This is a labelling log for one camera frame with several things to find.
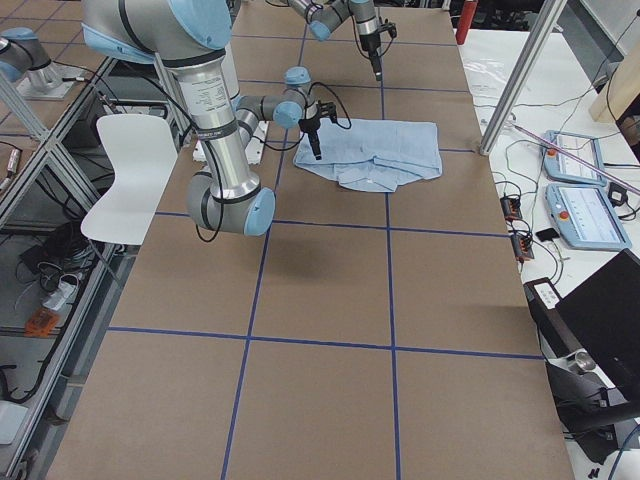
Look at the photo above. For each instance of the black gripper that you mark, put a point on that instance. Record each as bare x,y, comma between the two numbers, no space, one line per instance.
368,42
309,127

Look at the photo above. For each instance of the light blue button shirt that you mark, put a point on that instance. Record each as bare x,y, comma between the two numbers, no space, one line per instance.
374,155

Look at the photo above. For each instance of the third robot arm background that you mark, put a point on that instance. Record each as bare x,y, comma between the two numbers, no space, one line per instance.
26,64

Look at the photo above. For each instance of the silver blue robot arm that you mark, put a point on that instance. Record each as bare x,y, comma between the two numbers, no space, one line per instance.
325,18
190,38

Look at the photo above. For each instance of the red cylinder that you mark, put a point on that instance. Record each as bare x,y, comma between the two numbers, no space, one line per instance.
465,20

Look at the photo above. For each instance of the clear plastic bag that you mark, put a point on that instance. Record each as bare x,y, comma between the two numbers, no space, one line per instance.
486,78

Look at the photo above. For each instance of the white plastic chair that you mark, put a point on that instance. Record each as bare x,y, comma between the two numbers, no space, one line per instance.
142,152

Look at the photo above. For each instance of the white power strip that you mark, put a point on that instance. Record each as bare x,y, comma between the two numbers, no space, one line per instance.
67,287

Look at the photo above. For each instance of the orange device on floor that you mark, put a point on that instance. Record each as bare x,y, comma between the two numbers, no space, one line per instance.
41,323

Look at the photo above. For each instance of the black laptop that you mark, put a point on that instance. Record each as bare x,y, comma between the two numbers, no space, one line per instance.
601,315

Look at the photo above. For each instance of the grey aluminium frame post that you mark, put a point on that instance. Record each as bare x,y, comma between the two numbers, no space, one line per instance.
533,46

